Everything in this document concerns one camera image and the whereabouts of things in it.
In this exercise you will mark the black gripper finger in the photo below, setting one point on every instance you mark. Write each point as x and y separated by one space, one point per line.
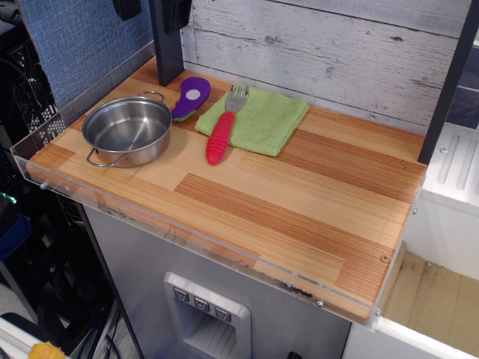
127 9
175 14

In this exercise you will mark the red handled metal fork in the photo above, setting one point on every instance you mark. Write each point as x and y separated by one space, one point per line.
219 139

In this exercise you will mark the blue fabric panel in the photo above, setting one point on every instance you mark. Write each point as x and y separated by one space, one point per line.
85 49

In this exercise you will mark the purple toy eggplant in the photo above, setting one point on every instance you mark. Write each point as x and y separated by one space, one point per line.
194 91

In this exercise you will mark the small steel pot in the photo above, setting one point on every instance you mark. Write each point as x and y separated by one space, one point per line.
128 132

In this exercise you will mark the black plastic crate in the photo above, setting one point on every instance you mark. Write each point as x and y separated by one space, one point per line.
27 103

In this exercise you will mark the green microfibre cloth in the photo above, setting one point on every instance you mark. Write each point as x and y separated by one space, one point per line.
263 125

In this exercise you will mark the clear acrylic table guard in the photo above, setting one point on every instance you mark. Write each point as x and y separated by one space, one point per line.
322 220

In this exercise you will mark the grey ice dispenser panel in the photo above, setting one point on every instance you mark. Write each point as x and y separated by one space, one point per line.
207 323

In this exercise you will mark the silver toy fridge front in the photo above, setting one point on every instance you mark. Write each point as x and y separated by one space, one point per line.
281 324

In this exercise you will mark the white toy sink unit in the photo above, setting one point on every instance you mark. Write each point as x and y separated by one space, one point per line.
430 307

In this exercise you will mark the black left vertical post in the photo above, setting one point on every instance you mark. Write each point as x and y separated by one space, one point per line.
168 48

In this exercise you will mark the black vertical post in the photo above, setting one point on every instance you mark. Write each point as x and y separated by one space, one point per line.
458 62
168 48

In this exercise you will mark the black right vertical post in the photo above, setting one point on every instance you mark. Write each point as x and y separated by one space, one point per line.
458 62

